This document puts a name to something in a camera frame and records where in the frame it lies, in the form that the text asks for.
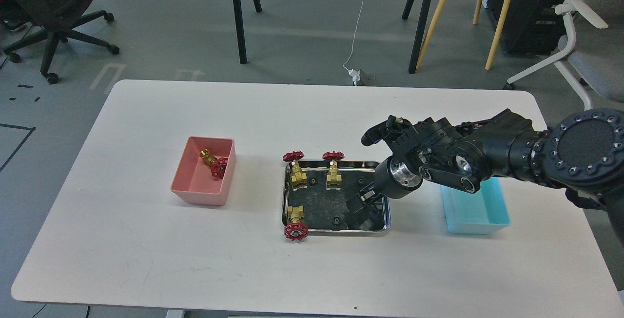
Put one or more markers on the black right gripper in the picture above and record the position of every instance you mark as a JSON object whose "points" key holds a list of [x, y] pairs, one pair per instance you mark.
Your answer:
{"points": [[392, 179]]}

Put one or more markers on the brass valve red handle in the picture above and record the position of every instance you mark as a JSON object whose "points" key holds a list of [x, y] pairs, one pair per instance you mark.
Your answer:
{"points": [[217, 166]]}

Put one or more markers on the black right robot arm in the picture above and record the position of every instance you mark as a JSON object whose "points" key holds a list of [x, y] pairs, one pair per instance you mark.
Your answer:
{"points": [[584, 154]]}

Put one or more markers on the brass valve top middle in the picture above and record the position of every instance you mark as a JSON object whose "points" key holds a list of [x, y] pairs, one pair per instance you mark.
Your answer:
{"points": [[333, 176]]}

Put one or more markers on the brass valve bottom left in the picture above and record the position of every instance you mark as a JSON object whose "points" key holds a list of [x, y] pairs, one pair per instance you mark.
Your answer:
{"points": [[295, 228]]}

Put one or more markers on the brass valve top left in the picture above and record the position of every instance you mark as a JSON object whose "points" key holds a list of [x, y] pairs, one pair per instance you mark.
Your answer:
{"points": [[298, 177]]}

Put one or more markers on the blue plastic box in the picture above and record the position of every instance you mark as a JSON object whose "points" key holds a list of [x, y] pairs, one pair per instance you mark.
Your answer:
{"points": [[481, 213]]}

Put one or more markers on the pink plastic box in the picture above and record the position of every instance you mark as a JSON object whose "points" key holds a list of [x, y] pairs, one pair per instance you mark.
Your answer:
{"points": [[193, 181]]}

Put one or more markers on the steel tray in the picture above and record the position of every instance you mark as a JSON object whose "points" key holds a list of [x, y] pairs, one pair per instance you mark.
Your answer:
{"points": [[321, 205]]}

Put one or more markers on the white power adapter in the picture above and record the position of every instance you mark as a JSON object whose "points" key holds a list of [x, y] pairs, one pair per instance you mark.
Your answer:
{"points": [[359, 77]]}

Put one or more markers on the black tripod right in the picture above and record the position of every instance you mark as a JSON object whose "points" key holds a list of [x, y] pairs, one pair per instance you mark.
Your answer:
{"points": [[417, 48]]}

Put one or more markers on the black cabinet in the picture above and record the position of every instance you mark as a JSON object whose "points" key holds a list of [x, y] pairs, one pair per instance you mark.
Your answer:
{"points": [[532, 27]]}

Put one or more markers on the white grey office chair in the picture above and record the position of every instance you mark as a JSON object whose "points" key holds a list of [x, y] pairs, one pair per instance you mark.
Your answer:
{"points": [[591, 49]]}

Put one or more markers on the black office chair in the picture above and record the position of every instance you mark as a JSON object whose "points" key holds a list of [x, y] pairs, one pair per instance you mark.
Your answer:
{"points": [[57, 20]]}

